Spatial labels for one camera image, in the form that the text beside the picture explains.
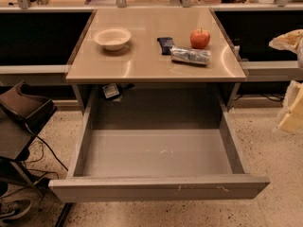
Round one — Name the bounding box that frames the white paper bowl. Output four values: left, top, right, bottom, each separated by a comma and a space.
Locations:
93, 27, 132, 51

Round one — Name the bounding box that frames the red apple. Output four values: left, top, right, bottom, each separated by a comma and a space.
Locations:
190, 28, 210, 49

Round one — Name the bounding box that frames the grey left side rail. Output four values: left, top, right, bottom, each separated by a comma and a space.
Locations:
0, 65, 69, 86

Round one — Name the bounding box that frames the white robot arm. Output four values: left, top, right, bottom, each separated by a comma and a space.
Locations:
269, 29, 303, 133

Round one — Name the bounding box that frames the grey drawer cabinet with top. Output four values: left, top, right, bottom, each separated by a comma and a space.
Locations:
66, 8, 246, 115

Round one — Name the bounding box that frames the grey rail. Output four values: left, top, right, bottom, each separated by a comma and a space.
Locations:
0, 65, 69, 86
241, 61, 303, 82

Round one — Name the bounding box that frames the grey top drawer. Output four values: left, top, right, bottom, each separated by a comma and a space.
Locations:
48, 84, 271, 203

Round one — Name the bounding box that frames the dark blue snack bar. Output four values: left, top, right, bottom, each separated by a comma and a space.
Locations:
157, 37, 174, 55

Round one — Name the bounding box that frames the silver foil snack bag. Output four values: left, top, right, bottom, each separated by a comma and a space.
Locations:
170, 46, 210, 65

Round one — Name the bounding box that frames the black cable on floor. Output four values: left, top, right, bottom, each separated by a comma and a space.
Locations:
24, 123, 69, 172

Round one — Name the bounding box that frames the grey right side rail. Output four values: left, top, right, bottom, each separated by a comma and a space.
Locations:
241, 61, 303, 82

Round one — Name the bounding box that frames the grey sneaker shoe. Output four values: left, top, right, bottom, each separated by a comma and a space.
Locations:
0, 200, 32, 222

